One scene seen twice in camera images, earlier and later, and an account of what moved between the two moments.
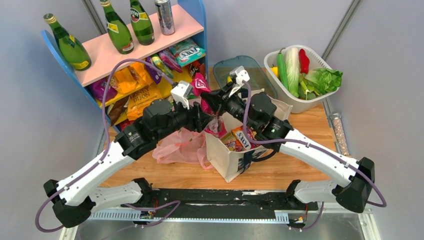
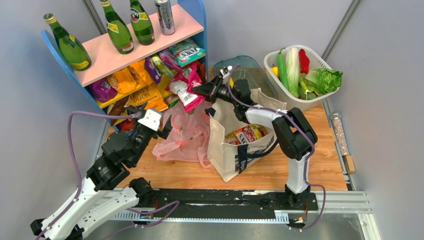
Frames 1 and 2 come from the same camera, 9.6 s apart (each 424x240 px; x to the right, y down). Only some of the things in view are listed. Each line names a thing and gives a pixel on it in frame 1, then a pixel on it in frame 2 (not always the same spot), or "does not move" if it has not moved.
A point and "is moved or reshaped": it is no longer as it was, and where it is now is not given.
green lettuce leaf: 323,80 does not move
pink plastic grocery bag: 183,146 does not move
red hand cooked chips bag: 200,85 is moved or reshaped
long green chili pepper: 282,69 does not move
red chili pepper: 304,61 does not move
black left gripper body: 180,118 → 143,137
